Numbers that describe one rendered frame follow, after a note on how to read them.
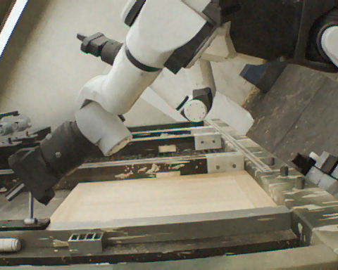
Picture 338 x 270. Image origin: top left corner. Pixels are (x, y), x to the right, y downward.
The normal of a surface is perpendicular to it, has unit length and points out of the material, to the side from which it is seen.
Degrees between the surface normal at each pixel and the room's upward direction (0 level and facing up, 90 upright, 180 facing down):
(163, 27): 91
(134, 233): 90
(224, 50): 101
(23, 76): 90
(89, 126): 77
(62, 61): 90
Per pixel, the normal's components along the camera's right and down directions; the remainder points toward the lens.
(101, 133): -0.17, -0.01
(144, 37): -0.15, 0.36
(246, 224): -0.02, 0.18
